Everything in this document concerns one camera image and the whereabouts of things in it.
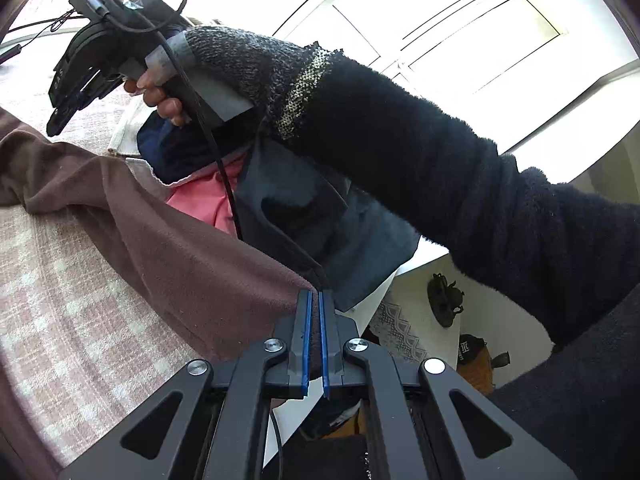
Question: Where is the brown fleece sweater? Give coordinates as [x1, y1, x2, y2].
[0, 105, 321, 476]

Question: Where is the black wall object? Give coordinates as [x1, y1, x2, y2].
[427, 272, 466, 328]

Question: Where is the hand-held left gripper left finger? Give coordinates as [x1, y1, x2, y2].
[59, 290, 313, 480]

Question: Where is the white lace cloth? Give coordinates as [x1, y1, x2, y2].
[372, 300, 426, 361]

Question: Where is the person's right hand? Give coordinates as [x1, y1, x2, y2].
[123, 66, 193, 128]

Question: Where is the navy garment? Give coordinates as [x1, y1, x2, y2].
[137, 110, 251, 186]

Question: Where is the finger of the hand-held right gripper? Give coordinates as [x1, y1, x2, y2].
[46, 78, 123, 136]
[50, 55, 98, 103]

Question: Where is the pink plaid blanket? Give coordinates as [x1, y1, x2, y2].
[0, 60, 281, 466]

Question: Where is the pink garment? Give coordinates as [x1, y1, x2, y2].
[165, 152, 248, 236]

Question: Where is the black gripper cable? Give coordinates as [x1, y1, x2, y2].
[107, 0, 328, 293]

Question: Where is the dark grey garment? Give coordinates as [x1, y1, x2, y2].
[235, 135, 421, 311]

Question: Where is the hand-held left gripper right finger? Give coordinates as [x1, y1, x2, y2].
[320, 290, 576, 480]

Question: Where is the person's right forearm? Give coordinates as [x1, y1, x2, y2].
[182, 25, 640, 346]

